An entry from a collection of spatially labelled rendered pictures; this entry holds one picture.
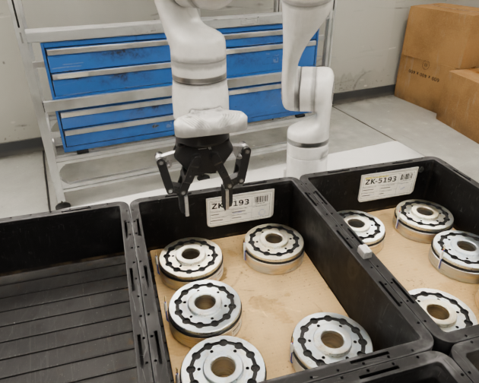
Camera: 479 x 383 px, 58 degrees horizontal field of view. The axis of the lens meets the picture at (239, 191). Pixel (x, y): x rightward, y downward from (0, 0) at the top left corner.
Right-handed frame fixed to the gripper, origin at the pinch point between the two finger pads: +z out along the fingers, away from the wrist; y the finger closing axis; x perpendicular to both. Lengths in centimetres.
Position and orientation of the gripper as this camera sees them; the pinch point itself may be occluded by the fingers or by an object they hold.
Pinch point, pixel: (205, 202)
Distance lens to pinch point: 66.4
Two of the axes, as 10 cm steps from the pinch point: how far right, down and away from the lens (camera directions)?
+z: 0.0, 8.5, 5.2
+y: -9.6, 1.5, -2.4
